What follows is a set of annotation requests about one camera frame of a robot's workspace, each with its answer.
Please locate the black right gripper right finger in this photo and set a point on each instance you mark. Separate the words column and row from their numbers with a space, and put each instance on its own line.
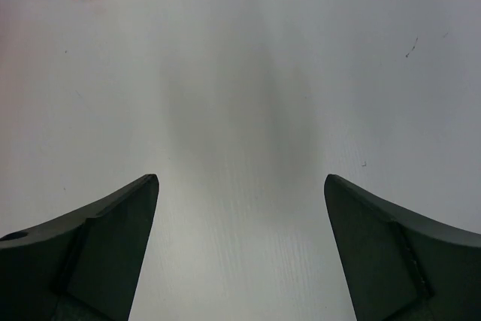
column 401, row 265

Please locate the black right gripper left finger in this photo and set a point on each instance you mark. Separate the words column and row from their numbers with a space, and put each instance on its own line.
column 83, row 265

